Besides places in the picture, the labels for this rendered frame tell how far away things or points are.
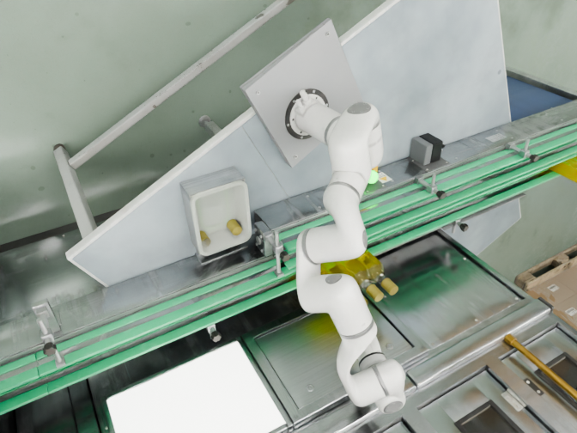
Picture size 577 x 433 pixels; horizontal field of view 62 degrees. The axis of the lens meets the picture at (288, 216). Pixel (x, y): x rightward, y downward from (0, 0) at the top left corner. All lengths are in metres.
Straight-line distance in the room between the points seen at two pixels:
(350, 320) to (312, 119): 0.59
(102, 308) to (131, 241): 0.20
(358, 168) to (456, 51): 0.82
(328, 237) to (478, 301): 0.84
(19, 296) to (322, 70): 1.31
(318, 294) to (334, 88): 0.69
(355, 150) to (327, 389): 0.69
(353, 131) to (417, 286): 0.81
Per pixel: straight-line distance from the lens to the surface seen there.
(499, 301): 1.80
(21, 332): 1.52
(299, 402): 1.41
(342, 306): 1.04
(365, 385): 1.19
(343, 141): 1.11
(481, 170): 1.89
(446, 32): 1.77
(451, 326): 1.68
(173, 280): 1.50
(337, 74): 1.49
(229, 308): 1.51
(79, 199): 1.71
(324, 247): 1.07
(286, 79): 1.39
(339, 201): 1.05
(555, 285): 5.42
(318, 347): 1.52
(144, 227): 1.45
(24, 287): 2.00
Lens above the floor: 1.92
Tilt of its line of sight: 45 degrees down
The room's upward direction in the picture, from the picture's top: 136 degrees clockwise
